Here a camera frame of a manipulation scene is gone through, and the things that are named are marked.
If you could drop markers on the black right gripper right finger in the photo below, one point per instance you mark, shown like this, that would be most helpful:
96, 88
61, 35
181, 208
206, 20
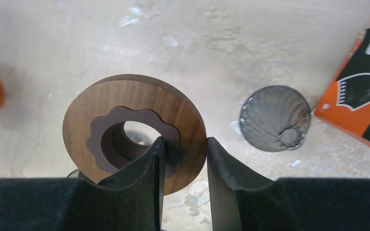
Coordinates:
244, 200

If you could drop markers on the grey glass carafe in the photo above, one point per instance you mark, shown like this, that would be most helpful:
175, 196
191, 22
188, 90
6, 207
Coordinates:
137, 137

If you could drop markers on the orange coffee filter box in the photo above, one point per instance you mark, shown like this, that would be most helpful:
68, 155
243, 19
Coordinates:
346, 102

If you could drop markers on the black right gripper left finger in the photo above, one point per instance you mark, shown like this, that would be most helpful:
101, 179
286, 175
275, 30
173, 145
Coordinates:
128, 200

